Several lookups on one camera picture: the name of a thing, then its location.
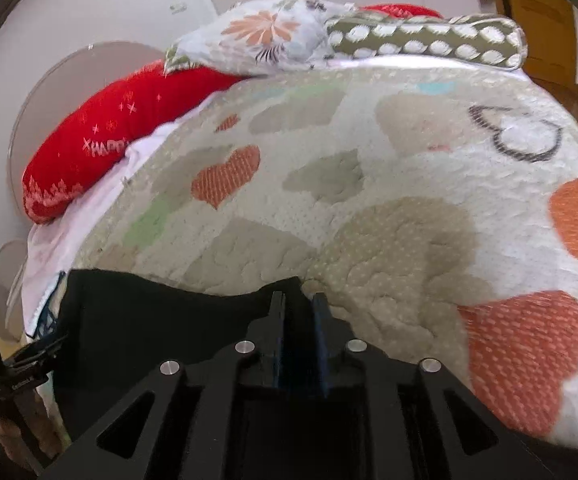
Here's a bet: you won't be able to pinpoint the white floral pillow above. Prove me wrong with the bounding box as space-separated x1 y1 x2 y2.
164 0 359 79

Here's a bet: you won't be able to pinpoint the olive polka dot pillow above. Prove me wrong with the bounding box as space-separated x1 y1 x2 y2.
325 12 529 70

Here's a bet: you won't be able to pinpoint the person's left hand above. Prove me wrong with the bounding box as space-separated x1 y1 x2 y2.
0 395 70 468

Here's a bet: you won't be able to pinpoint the small grey round panel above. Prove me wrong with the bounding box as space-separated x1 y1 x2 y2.
0 239 30 287

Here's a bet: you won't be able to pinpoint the wooden door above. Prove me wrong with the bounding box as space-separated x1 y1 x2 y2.
486 0 578 128

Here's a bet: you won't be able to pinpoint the red printed pillow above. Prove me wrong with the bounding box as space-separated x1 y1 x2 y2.
21 57 244 225

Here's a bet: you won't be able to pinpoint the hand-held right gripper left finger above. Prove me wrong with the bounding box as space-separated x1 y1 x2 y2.
44 290 288 480

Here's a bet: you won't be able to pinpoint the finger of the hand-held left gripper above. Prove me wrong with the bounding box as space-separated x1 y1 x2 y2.
4 335 68 363
0 360 58 397

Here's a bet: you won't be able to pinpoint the white bed sheet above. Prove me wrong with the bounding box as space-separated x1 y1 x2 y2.
21 120 182 342

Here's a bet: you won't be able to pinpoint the black pants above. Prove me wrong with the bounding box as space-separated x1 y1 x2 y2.
51 269 306 443

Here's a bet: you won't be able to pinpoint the heart print quilted blanket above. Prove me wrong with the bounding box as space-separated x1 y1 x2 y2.
71 55 578 455

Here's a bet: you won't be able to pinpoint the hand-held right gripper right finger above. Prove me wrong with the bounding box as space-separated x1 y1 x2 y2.
312 293 556 480

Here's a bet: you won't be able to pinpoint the grey rounded headboard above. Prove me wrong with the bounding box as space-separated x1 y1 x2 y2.
8 41 171 207

